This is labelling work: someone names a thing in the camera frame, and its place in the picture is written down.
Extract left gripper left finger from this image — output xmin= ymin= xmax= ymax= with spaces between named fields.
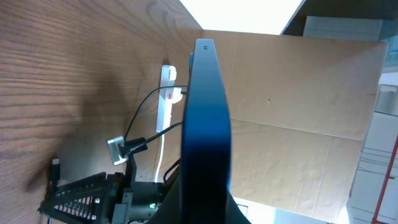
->
xmin=146 ymin=175 xmax=180 ymax=224

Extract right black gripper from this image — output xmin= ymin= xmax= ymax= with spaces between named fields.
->
xmin=38 ymin=172 xmax=137 ymax=224

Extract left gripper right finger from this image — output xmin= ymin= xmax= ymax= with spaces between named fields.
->
xmin=225 ymin=192 xmax=251 ymax=224

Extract black USB charging cable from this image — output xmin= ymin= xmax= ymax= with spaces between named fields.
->
xmin=46 ymin=85 xmax=188 ymax=200

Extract blue Galaxy smartphone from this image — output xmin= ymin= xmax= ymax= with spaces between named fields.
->
xmin=180 ymin=39 xmax=231 ymax=223

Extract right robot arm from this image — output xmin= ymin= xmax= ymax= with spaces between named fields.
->
xmin=38 ymin=159 xmax=172 ymax=223

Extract white power strip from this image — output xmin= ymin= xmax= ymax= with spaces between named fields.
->
xmin=155 ymin=65 xmax=182 ymax=133

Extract brown cardboard panel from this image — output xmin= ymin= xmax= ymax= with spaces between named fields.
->
xmin=203 ymin=30 xmax=387 ymax=222

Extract white power strip cord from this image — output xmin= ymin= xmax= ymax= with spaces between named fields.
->
xmin=154 ymin=131 xmax=165 ymax=183

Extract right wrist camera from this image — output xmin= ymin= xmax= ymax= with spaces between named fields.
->
xmin=107 ymin=136 xmax=127 ymax=166

